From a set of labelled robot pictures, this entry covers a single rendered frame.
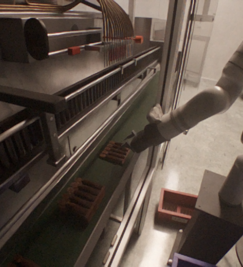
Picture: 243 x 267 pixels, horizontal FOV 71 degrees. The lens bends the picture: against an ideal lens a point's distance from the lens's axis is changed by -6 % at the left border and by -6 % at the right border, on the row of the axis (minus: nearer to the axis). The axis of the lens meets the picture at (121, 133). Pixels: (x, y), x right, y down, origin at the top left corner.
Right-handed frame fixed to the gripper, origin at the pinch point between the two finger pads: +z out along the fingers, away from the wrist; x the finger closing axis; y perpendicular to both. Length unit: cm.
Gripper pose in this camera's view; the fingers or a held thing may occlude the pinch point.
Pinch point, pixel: (119, 144)
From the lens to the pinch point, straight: 66.2
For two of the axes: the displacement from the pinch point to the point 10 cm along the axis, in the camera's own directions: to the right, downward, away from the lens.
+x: 3.6, -5.3, 7.6
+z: -6.7, 4.2, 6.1
